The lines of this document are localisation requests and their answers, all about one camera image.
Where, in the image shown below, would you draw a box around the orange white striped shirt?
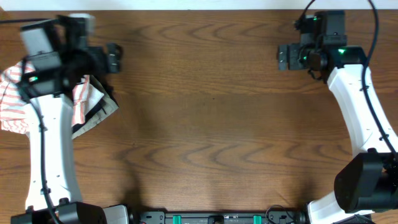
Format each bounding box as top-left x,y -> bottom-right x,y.
1,62 -> 104,134

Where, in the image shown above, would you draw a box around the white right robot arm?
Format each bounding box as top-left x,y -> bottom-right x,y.
278,44 -> 397,223

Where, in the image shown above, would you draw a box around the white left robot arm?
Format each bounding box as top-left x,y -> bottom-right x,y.
11,43 -> 130,223

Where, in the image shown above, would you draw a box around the black folded garment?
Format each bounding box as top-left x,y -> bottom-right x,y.
74,74 -> 109,129

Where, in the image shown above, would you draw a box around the beige folded garment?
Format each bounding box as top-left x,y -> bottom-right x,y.
72,87 -> 119,139

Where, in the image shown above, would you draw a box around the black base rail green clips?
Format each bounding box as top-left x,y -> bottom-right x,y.
129,205 -> 309,224

